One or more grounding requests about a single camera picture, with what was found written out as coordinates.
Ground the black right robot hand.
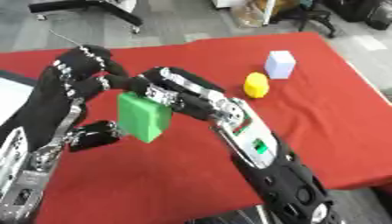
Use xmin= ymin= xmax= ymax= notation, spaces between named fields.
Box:
xmin=129 ymin=66 xmax=236 ymax=122

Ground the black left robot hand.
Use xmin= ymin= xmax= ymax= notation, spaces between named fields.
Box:
xmin=17 ymin=44 xmax=151 ymax=153

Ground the green rectangular block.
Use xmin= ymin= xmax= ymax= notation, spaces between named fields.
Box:
xmin=116 ymin=91 xmax=175 ymax=144

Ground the black box white inside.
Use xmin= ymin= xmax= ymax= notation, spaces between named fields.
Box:
xmin=0 ymin=69 xmax=40 ymax=127

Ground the yellow rounded block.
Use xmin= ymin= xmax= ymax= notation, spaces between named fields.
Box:
xmin=241 ymin=71 xmax=271 ymax=100

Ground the white rectangular block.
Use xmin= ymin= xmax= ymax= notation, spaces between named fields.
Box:
xmin=263 ymin=50 xmax=299 ymax=81

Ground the black office chair base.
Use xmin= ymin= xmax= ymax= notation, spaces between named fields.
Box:
xmin=27 ymin=0 xmax=146 ymax=35

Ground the black chair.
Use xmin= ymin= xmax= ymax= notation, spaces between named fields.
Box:
xmin=297 ymin=0 xmax=339 ymax=39

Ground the black bag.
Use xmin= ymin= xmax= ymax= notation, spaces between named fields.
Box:
xmin=325 ymin=0 xmax=392 ymax=32

